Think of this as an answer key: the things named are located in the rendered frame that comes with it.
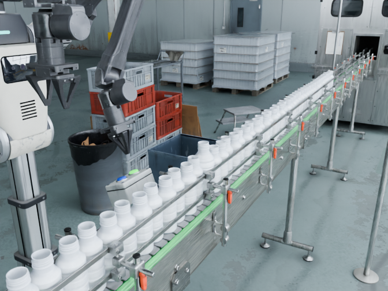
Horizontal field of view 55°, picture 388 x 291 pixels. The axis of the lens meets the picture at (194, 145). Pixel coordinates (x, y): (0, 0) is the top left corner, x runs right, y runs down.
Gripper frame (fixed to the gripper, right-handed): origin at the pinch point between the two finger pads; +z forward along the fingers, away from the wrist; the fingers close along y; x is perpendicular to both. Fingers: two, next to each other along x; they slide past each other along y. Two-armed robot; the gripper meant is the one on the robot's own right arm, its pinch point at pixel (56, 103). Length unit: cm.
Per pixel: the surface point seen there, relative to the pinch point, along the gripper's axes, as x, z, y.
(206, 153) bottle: 43, 23, 17
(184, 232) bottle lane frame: 23, 40, 21
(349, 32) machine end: 509, 0, -8
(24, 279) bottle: -25.6, 24.2, 17.3
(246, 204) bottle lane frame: 72, 54, 21
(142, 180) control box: 27.1, 29.3, 2.6
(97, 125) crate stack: 204, 82, -189
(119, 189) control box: 19.0, 29.5, 0.5
